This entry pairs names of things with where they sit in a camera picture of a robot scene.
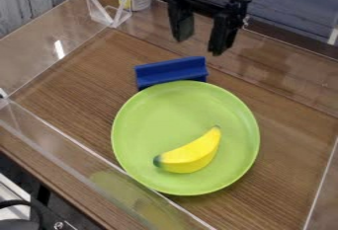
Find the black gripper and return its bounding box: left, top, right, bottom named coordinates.
left=168, top=0, right=252, bottom=56

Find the yellow toy banana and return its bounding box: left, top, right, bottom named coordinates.
left=154, top=126, right=222, bottom=174

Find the green round plate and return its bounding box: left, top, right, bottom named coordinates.
left=111, top=81, right=260, bottom=195

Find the blue foam block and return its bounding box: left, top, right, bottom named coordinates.
left=135, top=56, right=208, bottom=90

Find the clear acrylic corner bracket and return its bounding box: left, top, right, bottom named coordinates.
left=85, top=0, right=132, bottom=29

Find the clear acrylic enclosure wall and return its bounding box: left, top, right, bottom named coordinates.
left=0, top=0, right=338, bottom=230

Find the black cable bottom left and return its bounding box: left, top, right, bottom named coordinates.
left=0, top=199, right=48, bottom=230

